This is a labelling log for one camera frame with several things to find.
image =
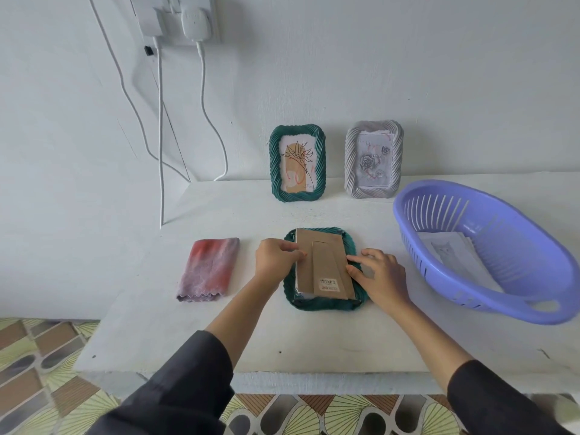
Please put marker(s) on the white rectangular charger adapter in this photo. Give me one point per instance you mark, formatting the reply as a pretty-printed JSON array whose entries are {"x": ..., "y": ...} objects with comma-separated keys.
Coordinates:
[{"x": 149, "y": 18}]

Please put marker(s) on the brown cardboard frame backing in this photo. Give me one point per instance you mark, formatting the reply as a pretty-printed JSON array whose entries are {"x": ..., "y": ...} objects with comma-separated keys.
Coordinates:
[{"x": 326, "y": 262}]

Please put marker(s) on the white wall socket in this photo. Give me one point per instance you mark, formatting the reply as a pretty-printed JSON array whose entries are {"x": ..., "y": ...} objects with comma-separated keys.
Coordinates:
[{"x": 172, "y": 27}]

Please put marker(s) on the person's right forearm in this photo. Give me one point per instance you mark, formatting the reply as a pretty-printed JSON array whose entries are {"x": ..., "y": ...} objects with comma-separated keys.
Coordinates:
[{"x": 430, "y": 344}]

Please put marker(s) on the person's right hand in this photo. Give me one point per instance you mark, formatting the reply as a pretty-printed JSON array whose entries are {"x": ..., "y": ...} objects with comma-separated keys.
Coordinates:
[{"x": 383, "y": 280}]

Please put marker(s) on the purple plastic basket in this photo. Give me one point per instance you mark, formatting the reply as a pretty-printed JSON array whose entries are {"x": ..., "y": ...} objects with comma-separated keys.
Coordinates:
[{"x": 521, "y": 231}]

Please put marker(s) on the white rounded charger adapter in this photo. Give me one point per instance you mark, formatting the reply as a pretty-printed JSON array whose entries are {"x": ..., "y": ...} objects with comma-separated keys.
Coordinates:
[{"x": 197, "y": 22}]

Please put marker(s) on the pink purple cloth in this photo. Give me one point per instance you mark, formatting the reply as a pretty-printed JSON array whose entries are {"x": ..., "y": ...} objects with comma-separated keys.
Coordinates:
[{"x": 208, "y": 271}]

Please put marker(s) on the grey frame with rose drawing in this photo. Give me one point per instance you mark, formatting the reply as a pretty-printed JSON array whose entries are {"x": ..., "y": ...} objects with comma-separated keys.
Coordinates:
[{"x": 350, "y": 167}]

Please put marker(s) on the person's left hand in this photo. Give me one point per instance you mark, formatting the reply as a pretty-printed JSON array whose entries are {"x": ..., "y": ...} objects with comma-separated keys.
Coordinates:
[{"x": 274, "y": 264}]

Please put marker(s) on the person's left forearm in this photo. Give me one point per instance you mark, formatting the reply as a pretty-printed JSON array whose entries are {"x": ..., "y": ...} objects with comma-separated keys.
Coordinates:
[{"x": 240, "y": 321}]

